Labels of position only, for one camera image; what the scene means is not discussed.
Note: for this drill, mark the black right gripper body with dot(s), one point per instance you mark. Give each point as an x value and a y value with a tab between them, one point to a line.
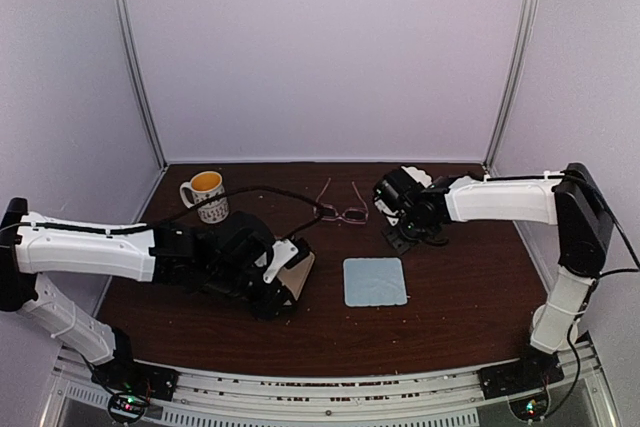
412	234

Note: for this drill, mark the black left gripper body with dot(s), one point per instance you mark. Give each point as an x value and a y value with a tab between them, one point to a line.
262	307

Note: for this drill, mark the black quilted glasses case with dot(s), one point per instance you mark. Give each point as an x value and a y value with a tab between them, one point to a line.
294	279

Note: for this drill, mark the light blue cloth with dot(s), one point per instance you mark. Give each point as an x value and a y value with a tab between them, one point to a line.
374	282

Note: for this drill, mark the pink frame sunglasses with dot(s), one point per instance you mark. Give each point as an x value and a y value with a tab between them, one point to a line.
352	215

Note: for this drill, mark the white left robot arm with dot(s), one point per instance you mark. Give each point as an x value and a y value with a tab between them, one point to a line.
238	258

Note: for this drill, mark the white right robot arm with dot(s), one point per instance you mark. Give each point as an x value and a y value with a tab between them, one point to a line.
417	206

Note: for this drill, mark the white fluted ceramic bowl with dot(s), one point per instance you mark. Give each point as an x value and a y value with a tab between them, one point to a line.
418	175

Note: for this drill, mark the white floral mug yellow inside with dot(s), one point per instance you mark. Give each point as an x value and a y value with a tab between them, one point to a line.
205	186

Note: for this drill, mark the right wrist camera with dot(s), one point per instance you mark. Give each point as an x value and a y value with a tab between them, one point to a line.
389	194

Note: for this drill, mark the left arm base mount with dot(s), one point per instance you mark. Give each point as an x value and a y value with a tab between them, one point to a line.
131	391

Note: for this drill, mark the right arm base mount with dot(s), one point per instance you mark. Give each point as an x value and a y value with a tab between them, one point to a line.
524	384

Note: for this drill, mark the front aluminium rail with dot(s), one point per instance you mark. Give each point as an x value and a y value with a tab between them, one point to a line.
441	398

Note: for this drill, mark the right aluminium frame post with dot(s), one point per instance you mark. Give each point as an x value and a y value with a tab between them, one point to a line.
523	35

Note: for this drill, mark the aluminium frame post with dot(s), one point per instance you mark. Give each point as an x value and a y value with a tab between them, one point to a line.
136	78
523	35

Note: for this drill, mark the left aluminium frame post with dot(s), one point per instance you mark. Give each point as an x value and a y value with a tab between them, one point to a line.
136	78

